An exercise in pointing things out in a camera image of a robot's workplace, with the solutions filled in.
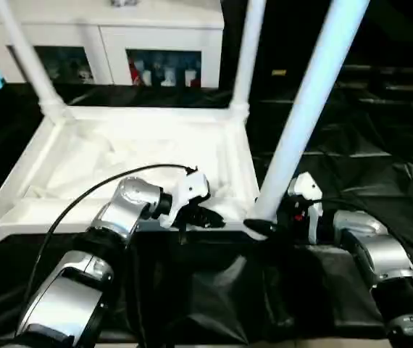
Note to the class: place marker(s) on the white plastic table leg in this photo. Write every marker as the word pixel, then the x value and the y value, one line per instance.
pixel 308 94
pixel 29 58
pixel 246 51

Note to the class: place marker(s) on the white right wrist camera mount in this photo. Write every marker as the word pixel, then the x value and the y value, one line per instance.
pixel 308 192

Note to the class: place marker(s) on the small grey crumpled object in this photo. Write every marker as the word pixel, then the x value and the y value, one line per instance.
pixel 125 3

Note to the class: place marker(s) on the white plastic table top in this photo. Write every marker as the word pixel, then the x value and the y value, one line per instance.
pixel 119 145

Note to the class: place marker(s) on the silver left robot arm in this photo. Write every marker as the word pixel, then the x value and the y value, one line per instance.
pixel 127 210

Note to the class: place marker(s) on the black table mat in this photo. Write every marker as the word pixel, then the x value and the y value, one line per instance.
pixel 366 145

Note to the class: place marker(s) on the small orange label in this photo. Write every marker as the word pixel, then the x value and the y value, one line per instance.
pixel 279 72

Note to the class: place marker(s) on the white glass-door cabinet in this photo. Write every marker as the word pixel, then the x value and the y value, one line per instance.
pixel 119 29

